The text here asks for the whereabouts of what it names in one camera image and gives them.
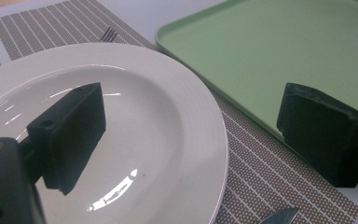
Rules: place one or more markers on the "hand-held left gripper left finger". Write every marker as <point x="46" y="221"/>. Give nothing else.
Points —
<point x="71" y="133"/>

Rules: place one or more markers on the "white ceramic plate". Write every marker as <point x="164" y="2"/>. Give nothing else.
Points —
<point x="155" y="124"/>

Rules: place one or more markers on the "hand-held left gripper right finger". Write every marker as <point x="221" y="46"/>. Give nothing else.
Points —
<point x="323" y="137"/>

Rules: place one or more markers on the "striped woven placemat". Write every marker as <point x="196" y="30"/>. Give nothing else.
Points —
<point x="276" y="186"/>

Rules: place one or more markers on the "green plastic tray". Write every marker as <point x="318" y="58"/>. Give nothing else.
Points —
<point x="261" y="56"/>

